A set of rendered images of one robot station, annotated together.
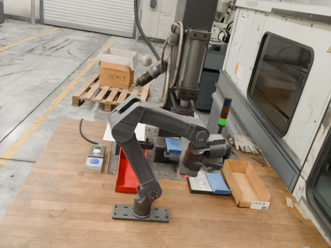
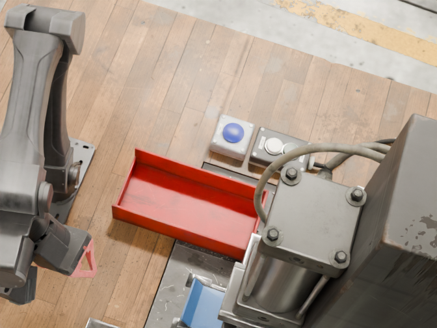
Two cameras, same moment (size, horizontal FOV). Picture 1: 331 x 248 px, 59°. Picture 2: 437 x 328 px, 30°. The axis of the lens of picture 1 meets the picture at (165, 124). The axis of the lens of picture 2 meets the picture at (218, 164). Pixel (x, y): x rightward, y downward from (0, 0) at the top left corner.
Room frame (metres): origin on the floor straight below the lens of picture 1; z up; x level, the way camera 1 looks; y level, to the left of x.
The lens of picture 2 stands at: (1.21, -0.40, 2.27)
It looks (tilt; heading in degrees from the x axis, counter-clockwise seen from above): 65 degrees down; 106
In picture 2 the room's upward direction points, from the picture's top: 12 degrees clockwise
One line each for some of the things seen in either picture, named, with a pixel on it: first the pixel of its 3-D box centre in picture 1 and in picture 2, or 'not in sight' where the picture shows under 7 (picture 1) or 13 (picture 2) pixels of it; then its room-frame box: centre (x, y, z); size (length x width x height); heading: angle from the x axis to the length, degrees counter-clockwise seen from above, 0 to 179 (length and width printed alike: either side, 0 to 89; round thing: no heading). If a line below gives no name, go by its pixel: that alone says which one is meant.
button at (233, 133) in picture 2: (94, 162); (233, 133); (1.04, 0.27, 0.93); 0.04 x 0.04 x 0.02
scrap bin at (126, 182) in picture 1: (132, 169); (190, 204); (1.03, 0.11, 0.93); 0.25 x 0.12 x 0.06; 9
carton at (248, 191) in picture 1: (244, 183); not in sight; (1.08, -0.38, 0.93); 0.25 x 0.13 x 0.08; 9
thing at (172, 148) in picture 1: (174, 144); (232, 315); (1.19, -0.06, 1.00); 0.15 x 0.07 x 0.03; 9
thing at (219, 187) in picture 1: (217, 181); not in sight; (1.05, -0.26, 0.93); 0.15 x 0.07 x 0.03; 12
